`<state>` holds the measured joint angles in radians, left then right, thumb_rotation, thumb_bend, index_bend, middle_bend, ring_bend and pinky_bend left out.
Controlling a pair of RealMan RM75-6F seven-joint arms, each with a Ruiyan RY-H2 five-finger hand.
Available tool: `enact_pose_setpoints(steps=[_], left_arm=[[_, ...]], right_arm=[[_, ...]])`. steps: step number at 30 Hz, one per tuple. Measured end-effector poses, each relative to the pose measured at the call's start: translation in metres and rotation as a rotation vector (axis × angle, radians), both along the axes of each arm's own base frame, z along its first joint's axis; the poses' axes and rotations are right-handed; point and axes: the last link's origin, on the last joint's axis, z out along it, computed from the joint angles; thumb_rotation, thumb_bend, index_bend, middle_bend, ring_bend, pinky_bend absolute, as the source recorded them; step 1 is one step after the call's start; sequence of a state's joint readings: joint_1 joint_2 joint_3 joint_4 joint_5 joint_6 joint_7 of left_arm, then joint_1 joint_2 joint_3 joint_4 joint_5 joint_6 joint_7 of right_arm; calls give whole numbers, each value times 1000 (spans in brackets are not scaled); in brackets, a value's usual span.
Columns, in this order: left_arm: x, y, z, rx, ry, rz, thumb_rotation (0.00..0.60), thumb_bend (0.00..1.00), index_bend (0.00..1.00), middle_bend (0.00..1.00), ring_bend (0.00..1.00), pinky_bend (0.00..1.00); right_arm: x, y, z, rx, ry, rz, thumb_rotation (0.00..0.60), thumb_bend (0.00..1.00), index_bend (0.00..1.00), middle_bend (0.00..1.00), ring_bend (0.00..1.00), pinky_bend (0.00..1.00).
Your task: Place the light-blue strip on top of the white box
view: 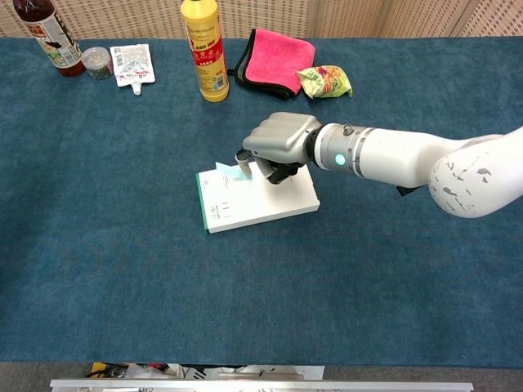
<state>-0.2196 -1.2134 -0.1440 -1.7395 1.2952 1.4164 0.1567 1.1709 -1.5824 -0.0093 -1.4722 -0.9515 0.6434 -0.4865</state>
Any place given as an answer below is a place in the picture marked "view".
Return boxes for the woven rattan screen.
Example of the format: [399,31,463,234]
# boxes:
[0,0,523,40]

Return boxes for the blue felt table cover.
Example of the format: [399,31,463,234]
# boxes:
[0,36,523,364]

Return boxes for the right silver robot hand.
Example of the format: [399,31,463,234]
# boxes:
[235,112,322,185]

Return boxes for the white flat cardboard box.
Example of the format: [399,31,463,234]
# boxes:
[195,161,320,234]

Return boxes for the yellow snack bag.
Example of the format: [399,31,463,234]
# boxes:
[296,65,353,100]

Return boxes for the brown sauce bottle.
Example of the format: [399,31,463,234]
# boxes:
[11,0,87,78]

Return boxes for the cluttered white robot base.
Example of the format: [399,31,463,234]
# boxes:
[85,362,326,381]

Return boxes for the light blue paper strip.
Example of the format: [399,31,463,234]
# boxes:
[215,162,253,183]

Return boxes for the yellow plastic bottle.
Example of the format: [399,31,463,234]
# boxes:
[180,0,230,103]

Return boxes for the small clear lidded jar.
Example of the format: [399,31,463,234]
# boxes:
[80,46,114,81]

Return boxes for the white spout pouch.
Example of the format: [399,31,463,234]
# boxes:
[109,43,157,96]

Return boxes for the aluminium profile rail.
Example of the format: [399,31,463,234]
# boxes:
[49,378,475,392]

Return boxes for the pink cloth with black trim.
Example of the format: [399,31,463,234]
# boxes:
[226,28,316,101]

